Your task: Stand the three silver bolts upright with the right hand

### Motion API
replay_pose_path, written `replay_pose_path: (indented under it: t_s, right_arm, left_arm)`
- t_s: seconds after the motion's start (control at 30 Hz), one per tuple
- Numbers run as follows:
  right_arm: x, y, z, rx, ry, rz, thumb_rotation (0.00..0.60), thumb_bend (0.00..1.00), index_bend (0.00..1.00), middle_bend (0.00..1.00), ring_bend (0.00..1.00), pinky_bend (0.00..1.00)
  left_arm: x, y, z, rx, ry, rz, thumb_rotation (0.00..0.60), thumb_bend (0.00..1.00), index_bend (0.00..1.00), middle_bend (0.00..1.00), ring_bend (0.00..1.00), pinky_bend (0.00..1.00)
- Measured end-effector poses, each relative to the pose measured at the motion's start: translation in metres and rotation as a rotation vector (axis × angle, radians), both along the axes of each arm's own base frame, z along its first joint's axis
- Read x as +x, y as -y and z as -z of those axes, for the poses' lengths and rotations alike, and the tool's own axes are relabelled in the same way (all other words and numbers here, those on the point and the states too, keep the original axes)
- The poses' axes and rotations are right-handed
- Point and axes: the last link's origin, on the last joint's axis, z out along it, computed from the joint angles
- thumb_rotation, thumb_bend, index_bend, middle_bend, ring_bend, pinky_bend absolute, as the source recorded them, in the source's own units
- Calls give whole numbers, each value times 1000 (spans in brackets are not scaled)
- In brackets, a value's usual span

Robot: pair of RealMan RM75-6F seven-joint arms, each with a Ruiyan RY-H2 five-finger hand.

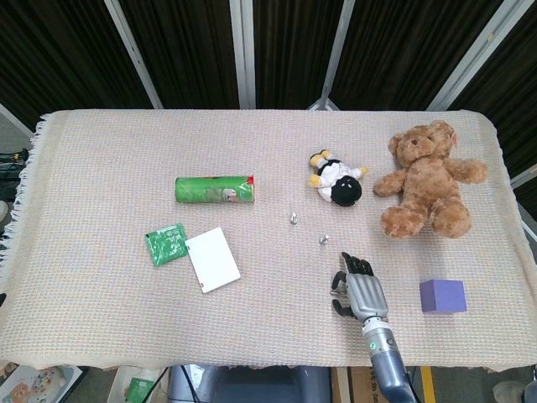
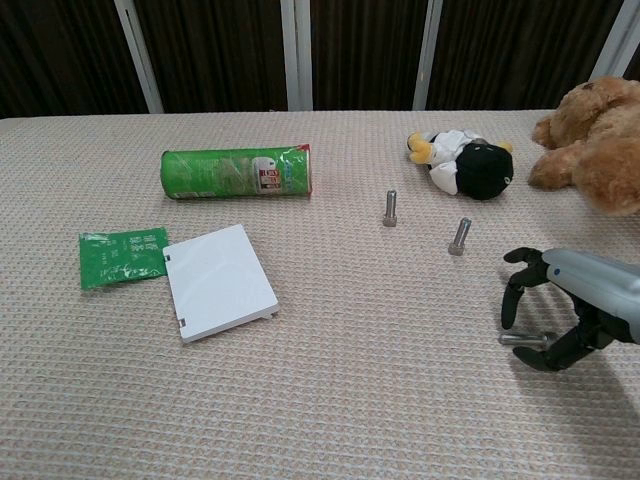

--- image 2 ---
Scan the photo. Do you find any green chips can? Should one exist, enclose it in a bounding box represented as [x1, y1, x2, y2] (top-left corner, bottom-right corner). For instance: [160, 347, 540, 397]
[160, 143, 314, 201]

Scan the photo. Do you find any brown teddy bear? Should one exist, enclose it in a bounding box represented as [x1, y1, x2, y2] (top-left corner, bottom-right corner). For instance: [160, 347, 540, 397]
[528, 76, 640, 217]

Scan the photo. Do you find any green foil snack packet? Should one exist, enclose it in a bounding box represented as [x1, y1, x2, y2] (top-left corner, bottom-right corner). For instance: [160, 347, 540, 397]
[78, 227, 169, 290]

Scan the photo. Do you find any black white penguin plush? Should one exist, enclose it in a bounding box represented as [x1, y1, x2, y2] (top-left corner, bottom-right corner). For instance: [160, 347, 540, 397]
[405, 129, 516, 201]

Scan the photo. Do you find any beige woven tablecloth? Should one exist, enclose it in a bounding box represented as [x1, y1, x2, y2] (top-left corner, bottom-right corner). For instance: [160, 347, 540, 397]
[0, 108, 640, 480]

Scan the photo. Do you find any white plastic cover plate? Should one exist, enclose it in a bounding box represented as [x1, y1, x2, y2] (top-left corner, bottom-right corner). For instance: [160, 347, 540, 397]
[163, 224, 280, 344]

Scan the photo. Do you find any grey aluminium partition post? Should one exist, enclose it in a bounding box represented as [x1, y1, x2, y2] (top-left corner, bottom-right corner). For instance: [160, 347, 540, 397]
[413, 0, 444, 111]
[592, 0, 640, 81]
[113, 0, 165, 114]
[279, 0, 314, 111]

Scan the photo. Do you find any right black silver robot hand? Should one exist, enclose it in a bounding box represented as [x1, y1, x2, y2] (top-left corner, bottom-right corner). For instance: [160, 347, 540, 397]
[501, 246, 640, 374]

